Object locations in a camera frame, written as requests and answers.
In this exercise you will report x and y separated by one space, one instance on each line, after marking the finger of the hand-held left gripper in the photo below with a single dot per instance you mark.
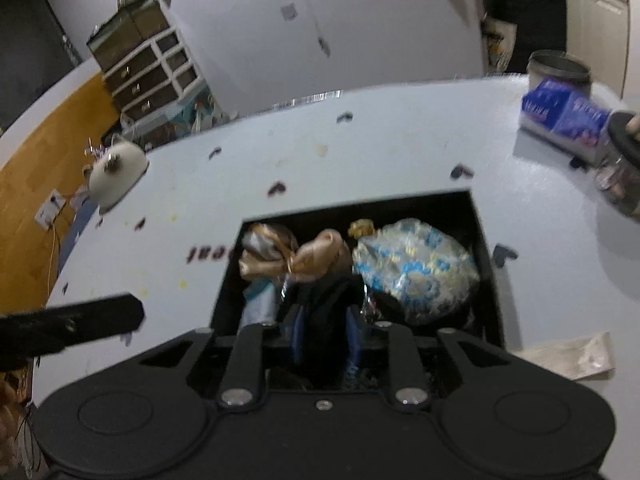
75 322

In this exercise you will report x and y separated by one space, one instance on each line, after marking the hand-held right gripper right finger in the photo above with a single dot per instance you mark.
353 340

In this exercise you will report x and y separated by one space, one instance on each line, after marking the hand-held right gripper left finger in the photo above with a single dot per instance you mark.
299 332

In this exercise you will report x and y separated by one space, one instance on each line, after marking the black cloth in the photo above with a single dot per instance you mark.
327 330

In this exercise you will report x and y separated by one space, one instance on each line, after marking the blue patterned plastic packet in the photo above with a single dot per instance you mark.
415 270

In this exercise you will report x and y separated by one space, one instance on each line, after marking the black box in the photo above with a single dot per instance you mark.
482 270

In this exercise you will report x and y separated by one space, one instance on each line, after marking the beige paper sheet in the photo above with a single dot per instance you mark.
575 357

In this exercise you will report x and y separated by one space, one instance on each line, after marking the white drawer cabinet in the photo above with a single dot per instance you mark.
150 77

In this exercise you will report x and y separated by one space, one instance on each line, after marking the dark window curtain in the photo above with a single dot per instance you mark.
30 50

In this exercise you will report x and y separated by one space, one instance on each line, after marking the glass fish tank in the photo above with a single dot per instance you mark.
125 30

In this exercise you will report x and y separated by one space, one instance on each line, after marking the blue tissue pack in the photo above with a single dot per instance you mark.
562 115

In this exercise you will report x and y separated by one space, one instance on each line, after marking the glass jar with black lid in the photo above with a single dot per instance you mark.
622 170

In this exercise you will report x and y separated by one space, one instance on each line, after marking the printed tote bag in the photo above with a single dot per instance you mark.
497 45

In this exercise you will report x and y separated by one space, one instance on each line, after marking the grey metal tin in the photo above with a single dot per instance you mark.
557 67

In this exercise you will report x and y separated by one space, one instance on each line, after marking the black bin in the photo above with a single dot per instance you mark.
532 25

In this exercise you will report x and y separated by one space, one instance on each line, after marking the white kitchen cabinet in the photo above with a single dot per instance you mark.
597 25

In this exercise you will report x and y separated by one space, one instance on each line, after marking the wall power outlet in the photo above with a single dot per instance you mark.
50 210

